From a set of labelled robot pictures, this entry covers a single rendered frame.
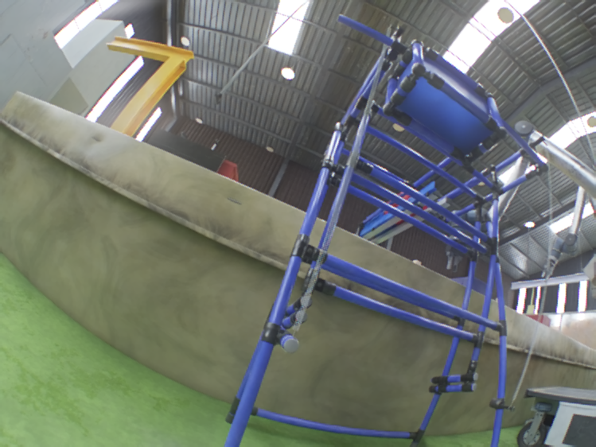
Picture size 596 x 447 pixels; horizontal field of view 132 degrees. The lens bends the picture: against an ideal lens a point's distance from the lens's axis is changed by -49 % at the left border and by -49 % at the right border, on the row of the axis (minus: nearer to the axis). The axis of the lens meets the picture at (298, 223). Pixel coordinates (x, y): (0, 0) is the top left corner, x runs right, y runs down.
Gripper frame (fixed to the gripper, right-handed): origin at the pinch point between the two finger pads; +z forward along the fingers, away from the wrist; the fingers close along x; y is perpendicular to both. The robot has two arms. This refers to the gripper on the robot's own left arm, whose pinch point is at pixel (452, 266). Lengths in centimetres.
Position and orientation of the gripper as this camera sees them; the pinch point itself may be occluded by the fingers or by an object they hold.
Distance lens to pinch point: 169.1
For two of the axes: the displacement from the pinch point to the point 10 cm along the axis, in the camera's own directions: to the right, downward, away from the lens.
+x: -9.1, -4.0, -1.0
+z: -3.6, 8.8, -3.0
